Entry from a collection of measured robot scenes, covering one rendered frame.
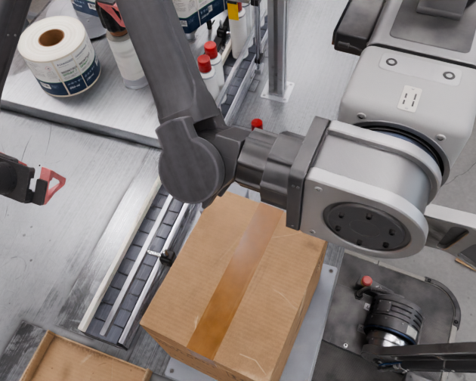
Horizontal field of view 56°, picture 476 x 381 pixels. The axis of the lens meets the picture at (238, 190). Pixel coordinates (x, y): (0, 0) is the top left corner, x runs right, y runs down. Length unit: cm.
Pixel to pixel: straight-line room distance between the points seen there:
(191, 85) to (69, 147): 96
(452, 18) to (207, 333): 58
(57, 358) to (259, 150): 81
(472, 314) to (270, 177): 171
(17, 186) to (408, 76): 66
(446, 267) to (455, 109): 169
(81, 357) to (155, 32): 81
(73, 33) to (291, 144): 109
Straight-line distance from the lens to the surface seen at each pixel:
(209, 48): 123
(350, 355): 169
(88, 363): 114
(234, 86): 141
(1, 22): 69
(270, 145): 49
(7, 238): 136
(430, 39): 57
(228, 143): 50
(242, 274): 81
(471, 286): 216
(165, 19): 54
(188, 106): 52
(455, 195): 235
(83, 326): 108
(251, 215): 86
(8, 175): 86
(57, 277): 125
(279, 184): 48
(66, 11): 184
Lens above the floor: 188
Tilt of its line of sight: 58 degrees down
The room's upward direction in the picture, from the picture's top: 8 degrees counter-clockwise
